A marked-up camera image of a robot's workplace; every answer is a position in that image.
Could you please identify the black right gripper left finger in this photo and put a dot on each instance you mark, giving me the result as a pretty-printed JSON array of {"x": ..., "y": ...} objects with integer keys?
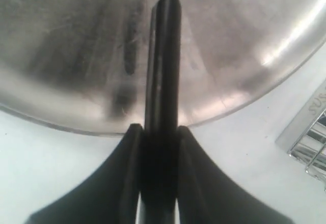
[{"x": 109, "y": 195}]

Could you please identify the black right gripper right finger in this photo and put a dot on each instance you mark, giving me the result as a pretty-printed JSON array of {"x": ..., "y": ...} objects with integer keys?
[{"x": 207, "y": 195}]

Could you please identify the black handled kitchen knife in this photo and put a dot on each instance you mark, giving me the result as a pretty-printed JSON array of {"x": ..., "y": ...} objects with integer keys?
[{"x": 160, "y": 148}]

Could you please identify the round steel plate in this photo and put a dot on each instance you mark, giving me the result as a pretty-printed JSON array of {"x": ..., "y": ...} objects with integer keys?
[{"x": 80, "y": 65}]

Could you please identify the chrome wire utensil holder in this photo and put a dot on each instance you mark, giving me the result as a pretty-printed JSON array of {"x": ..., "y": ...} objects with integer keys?
[{"x": 303, "y": 139}]

